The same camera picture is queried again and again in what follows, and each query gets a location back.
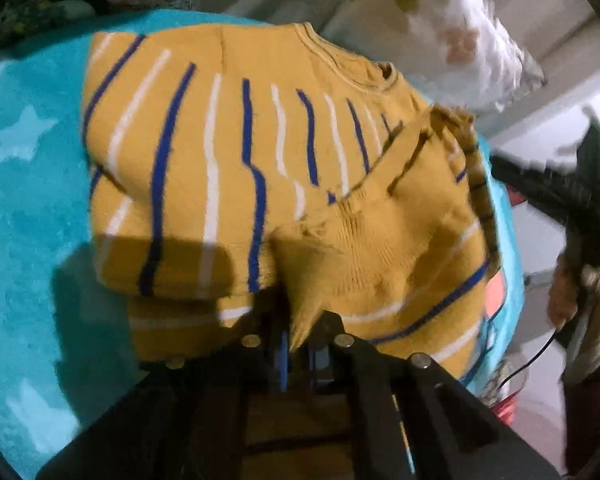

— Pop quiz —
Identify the person's right hand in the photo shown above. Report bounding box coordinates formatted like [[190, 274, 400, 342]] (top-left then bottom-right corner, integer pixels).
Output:
[[547, 252, 600, 333]]

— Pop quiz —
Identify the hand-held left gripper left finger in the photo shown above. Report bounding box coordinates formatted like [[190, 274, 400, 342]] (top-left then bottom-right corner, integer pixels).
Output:
[[36, 332, 288, 480]]

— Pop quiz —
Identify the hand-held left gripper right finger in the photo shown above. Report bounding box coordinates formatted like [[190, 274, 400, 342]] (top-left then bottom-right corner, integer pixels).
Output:
[[304, 310, 563, 480]]

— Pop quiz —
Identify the black cable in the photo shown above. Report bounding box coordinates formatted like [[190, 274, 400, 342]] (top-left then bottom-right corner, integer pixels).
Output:
[[496, 329, 557, 392]]

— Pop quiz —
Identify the white floral duvet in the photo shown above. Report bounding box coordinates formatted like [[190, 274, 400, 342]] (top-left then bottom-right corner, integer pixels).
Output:
[[325, 0, 550, 117]]

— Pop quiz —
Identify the person's right forearm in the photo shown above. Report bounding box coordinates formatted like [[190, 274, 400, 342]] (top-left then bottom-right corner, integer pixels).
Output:
[[561, 265, 600, 477]]

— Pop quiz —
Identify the teal star print blanket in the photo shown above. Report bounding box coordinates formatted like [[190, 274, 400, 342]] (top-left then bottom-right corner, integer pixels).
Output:
[[0, 10, 527, 480]]

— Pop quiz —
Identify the yellow striped knit sweater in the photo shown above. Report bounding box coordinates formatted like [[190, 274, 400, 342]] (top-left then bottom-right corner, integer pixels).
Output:
[[80, 22, 503, 461]]

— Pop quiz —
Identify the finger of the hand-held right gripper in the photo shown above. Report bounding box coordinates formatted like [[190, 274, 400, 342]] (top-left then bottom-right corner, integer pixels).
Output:
[[489, 154, 583, 223]]

